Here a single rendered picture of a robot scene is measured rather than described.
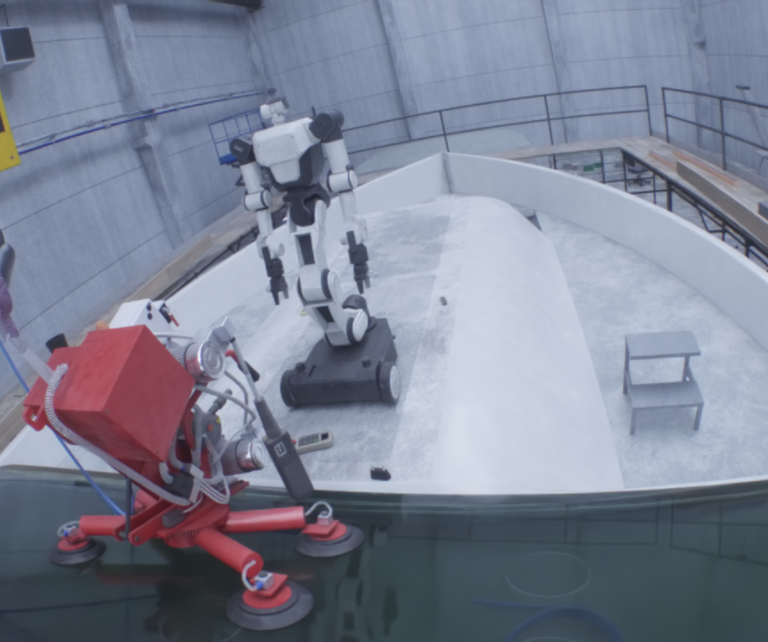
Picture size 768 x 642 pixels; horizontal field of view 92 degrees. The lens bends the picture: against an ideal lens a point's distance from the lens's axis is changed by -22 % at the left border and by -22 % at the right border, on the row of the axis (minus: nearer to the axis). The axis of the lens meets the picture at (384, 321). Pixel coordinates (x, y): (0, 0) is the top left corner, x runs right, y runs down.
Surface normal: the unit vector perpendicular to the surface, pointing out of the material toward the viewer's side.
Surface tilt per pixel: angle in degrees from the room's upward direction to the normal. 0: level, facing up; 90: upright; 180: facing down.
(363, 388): 90
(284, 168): 90
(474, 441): 14
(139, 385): 90
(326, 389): 90
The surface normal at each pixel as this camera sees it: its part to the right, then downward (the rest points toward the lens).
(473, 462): 0.01, -0.87
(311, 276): -0.28, 0.09
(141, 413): 0.95, -0.09
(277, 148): -0.21, 0.49
